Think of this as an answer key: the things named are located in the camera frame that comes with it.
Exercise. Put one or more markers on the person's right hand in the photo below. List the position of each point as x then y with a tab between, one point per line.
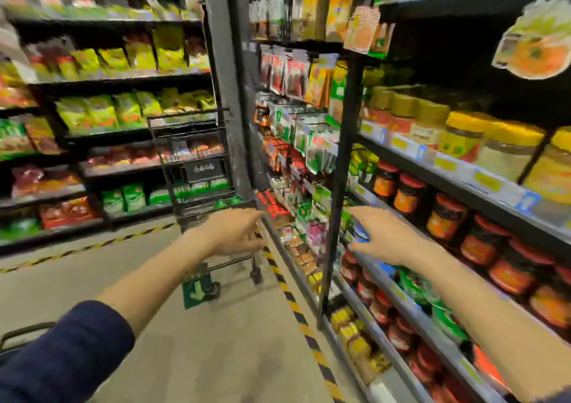
392	242

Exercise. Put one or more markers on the dark blue left sleeve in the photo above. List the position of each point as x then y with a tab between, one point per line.
62	358

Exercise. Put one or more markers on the dark blue right sleeve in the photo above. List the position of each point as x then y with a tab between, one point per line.
557	398

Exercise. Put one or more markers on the group of gold lid jars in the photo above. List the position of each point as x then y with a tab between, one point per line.
403	108

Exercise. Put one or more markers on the black plastic shopping basket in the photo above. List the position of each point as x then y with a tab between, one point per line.
31	327

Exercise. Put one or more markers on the person's left hand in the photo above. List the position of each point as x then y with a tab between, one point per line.
227	235

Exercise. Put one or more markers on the pink hanging sign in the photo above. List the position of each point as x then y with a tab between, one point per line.
361	30

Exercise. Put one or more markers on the group of small red packets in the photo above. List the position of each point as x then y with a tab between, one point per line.
272	206

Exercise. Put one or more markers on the person's left forearm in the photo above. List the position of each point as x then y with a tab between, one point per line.
151	282

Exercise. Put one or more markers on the dark blue sleeve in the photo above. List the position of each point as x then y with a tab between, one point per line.
557	398
62	358

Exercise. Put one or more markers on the black snack shelving unit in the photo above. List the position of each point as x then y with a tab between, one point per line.
111	137

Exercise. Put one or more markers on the rows of colourful snack bags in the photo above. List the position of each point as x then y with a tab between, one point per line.
102	112

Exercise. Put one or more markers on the green floor arrow sticker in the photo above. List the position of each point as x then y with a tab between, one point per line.
196	293

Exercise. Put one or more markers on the person's right forearm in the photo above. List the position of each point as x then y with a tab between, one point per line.
490	327

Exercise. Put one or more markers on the row of red white packets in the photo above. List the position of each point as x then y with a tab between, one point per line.
292	77

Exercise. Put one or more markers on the red yellow label paste jar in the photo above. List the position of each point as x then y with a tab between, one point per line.
464	124

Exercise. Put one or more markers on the noodle picture hanging sign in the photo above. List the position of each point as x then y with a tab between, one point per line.
535	54

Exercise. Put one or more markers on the row of red lid jars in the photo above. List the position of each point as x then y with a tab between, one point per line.
446	217

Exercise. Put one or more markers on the group of assorted food packets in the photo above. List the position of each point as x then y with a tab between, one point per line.
312	148

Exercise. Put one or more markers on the yellow black floor tape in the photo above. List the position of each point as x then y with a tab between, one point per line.
67	252

